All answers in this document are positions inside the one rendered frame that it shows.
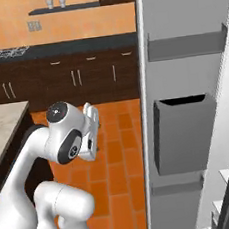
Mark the white fridge body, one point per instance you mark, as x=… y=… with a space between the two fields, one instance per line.
x=222 y=134

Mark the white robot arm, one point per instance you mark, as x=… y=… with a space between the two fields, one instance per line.
x=35 y=196

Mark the shallow grey door shelf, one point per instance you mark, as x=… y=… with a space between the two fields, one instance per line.
x=186 y=46

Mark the narrow grey door shelf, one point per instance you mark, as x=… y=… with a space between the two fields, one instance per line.
x=177 y=188

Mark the dark kitchen island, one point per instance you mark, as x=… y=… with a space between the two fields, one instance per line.
x=5 y=166

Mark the grey fridge door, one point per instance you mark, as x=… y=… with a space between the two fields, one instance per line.
x=179 y=79

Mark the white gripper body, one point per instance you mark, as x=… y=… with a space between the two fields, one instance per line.
x=93 y=122

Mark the dark base cupboard run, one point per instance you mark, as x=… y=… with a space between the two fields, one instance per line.
x=49 y=83

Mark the dark wall shelf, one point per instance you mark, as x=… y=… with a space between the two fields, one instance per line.
x=64 y=8

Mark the deep grey door bin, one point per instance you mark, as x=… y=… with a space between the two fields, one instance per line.
x=184 y=138

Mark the grey wall socket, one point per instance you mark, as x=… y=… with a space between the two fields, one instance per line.
x=34 y=25

